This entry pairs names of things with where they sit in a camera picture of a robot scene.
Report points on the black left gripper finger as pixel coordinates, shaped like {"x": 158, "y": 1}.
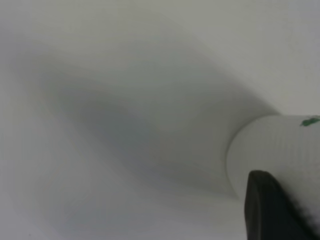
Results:
{"x": 270, "y": 212}

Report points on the white paper coffee cup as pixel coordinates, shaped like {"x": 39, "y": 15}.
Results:
{"x": 270, "y": 145}

